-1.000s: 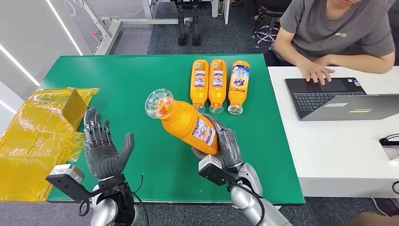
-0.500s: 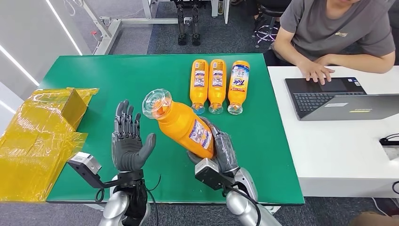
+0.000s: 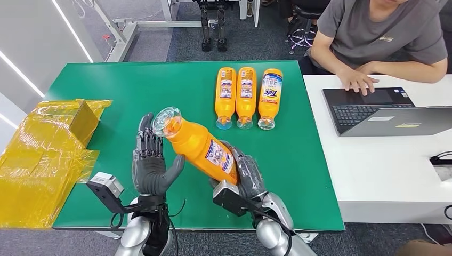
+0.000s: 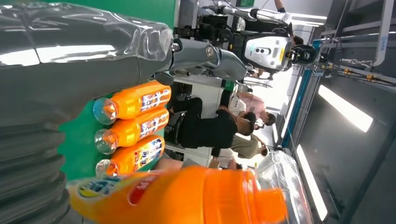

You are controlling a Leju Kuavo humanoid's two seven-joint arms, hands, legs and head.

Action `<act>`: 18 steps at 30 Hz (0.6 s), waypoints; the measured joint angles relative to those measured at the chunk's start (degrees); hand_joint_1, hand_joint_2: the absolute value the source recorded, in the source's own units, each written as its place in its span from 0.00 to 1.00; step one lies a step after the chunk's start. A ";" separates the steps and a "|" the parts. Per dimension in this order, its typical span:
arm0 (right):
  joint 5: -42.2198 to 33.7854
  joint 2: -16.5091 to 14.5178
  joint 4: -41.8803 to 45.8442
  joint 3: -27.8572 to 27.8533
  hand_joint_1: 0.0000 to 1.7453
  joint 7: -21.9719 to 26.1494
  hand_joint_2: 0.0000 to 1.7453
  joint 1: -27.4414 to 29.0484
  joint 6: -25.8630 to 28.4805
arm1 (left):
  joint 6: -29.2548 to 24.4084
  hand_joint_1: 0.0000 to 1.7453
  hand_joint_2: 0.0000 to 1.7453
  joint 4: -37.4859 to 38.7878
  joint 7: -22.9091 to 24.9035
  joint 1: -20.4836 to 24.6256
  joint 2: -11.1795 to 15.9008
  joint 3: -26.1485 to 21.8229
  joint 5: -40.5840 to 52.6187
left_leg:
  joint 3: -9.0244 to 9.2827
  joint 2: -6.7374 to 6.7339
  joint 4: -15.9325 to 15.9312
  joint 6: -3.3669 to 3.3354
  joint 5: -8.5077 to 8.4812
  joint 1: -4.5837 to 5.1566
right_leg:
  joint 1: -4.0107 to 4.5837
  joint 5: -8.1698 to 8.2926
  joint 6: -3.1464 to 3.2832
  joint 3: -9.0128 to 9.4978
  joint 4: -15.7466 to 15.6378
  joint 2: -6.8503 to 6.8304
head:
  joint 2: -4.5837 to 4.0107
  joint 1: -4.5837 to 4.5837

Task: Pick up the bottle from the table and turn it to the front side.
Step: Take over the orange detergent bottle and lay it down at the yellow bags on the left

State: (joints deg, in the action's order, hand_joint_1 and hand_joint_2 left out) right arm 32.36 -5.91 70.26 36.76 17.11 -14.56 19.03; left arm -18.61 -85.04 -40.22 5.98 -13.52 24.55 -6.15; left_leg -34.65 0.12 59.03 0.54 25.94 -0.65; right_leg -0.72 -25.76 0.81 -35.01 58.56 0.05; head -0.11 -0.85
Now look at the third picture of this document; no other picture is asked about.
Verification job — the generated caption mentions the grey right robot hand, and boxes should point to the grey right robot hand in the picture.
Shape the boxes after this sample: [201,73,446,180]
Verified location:
[209,140,267,201]

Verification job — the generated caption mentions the person's right hand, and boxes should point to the person's right hand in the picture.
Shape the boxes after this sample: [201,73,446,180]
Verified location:
[337,67,380,97]

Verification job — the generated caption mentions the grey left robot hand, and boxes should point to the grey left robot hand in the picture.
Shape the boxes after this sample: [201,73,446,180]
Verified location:
[131,112,186,197]

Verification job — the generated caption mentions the person's left hand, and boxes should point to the person's left hand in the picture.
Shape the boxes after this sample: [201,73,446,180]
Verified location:
[354,61,377,76]

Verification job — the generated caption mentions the orange detergent bottle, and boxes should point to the orange detergent bottle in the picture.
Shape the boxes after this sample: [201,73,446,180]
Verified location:
[235,67,257,130]
[214,67,237,130]
[152,106,241,186]
[257,68,284,131]

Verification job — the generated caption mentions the person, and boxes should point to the person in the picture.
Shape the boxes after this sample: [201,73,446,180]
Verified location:
[298,0,449,97]

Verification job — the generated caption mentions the dark grey laptop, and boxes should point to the dark grey laptop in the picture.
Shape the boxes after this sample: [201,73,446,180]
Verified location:
[322,87,452,138]

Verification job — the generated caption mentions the black office chair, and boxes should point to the black office chair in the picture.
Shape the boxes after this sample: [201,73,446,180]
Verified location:
[285,0,331,56]

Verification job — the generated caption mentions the yellow-taped cardboard box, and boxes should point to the yellow-taped cardboard box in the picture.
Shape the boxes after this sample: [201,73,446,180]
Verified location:
[0,99,113,230]

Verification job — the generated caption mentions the white table leg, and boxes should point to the white table leg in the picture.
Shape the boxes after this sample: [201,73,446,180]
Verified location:
[239,0,261,28]

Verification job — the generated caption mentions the black robot leg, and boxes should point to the black robot leg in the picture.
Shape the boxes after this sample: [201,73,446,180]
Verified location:
[199,0,213,53]
[215,0,228,53]

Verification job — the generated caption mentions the tan rounded object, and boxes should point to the tan rounded object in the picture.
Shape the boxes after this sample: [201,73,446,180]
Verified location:
[394,239,452,256]

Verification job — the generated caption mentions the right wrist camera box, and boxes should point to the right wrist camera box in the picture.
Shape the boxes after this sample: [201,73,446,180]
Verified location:
[213,180,264,217]

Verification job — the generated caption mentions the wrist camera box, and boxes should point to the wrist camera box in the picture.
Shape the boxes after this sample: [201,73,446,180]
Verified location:
[86,172,142,215]
[213,180,264,217]

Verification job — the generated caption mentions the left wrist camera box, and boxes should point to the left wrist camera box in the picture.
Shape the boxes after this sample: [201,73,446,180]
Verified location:
[86,172,142,215]

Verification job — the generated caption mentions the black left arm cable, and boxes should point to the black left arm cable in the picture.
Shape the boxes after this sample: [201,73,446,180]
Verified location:
[109,199,187,256]

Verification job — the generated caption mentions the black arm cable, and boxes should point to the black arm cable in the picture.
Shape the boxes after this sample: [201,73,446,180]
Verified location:
[109,199,187,256]
[252,208,294,256]

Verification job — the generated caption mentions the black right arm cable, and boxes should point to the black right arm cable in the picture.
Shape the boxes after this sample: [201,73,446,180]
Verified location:
[252,208,294,256]

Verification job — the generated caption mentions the white table foot bracket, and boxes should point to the white table foot bracket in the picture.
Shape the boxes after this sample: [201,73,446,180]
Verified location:
[295,232,319,244]

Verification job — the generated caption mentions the white metal frame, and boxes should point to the white metal frame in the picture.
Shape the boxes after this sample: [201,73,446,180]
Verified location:
[90,0,220,63]

